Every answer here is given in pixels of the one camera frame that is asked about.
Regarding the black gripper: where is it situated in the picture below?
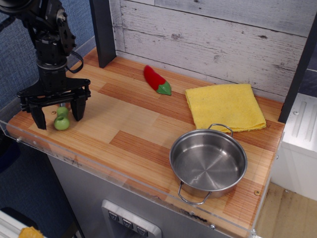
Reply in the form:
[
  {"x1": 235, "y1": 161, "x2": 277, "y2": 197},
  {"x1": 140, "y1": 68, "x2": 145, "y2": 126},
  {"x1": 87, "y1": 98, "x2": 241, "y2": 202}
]
[{"x1": 17, "y1": 63, "x2": 91, "y2": 130}]

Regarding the green handled toy spatula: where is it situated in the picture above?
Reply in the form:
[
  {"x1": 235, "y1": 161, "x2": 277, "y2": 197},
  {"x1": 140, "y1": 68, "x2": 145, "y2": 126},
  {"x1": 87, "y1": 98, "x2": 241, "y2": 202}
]
[{"x1": 54, "y1": 103, "x2": 70, "y2": 130}]

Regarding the red toy chili pepper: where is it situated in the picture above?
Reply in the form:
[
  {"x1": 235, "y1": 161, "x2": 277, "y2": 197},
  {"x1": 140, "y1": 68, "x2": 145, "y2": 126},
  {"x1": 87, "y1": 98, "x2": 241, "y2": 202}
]
[{"x1": 144, "y1": 65, "x2": 171, "y2": 96}]

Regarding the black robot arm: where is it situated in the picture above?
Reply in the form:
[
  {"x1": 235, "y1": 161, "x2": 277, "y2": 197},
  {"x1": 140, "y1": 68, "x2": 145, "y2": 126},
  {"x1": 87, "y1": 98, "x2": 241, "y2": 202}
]
[{"x1": 0, "y1": 0, "x2": 91, "y2": 129}]

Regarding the grey toy fridge cabinet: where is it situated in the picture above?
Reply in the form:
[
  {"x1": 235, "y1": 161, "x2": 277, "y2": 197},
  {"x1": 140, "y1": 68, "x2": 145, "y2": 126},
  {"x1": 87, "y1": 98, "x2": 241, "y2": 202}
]
[{"x1": 49, "y1": 156, "x2": 227, "y2": 238}]

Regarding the silver dispenser button panel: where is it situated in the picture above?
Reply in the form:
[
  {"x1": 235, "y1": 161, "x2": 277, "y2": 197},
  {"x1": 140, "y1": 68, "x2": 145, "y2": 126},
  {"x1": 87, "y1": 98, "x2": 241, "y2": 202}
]
[{"x1": 101, "y1": 199, "x2": 162, "y2": 238}]

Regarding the stainless steel pot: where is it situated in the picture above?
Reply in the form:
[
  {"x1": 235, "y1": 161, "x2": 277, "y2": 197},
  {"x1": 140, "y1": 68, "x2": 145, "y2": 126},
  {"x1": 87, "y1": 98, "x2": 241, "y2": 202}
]
[{"x1": 169, "y1": 123, "x2": 248, "y2": 205}]

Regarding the yellow folded cloth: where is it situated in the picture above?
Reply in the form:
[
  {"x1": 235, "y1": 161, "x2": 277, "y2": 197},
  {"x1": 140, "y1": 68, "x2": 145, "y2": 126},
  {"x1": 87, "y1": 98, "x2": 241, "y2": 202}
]
[{"x1": 185, "y1": 84, "x2": 266, "y2": 132}]

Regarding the clear acrylic table guard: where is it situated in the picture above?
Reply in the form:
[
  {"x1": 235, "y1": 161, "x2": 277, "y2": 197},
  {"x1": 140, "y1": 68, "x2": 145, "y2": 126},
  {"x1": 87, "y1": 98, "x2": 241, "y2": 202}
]
[{"x1": 0, "y1": 37, "x2": 285, "y2": 238}]

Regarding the brass screw right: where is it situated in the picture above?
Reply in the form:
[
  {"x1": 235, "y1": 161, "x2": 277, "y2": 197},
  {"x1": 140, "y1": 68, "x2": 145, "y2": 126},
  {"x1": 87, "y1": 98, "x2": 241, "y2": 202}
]
[{"x1": 254, "y1": 190, "x2": 261, "y2": 196}]

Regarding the white ribbed cabinet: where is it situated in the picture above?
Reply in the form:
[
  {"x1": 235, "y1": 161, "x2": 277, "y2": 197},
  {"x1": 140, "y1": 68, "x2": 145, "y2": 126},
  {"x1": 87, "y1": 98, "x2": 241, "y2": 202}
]
[{"x1": 271, "y1": 93, "x2": 317, "y2": 200}]

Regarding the left black vertical post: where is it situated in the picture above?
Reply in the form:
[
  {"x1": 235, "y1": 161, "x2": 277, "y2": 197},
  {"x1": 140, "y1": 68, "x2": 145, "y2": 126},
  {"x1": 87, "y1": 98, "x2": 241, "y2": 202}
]
[{"x1": 90, "y1": 0, "x2": 116, "y2": 68}]

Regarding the black vertical post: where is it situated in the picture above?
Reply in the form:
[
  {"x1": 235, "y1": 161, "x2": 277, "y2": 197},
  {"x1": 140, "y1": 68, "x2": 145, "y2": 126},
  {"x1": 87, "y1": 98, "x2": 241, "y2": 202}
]
[
  {"x1": 90, "y1": 0, "x2": 116, "y2": 68},
  {"x1": 278, "y1": 15, "x2": 317, "y2": 123}
]

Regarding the yellow object with black hose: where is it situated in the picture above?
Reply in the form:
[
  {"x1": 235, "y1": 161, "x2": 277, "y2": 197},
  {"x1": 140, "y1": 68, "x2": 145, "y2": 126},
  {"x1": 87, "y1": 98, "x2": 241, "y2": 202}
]
[{"x1": 0, "y1": 227, "x2": 44, "y2": 238}]

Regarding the right black vertical post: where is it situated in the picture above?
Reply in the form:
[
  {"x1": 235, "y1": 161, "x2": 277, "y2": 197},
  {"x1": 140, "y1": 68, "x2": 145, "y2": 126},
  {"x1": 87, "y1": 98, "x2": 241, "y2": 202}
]
[{"x1": 278, "y1": 15, "x2": 317, "y2": 123}]

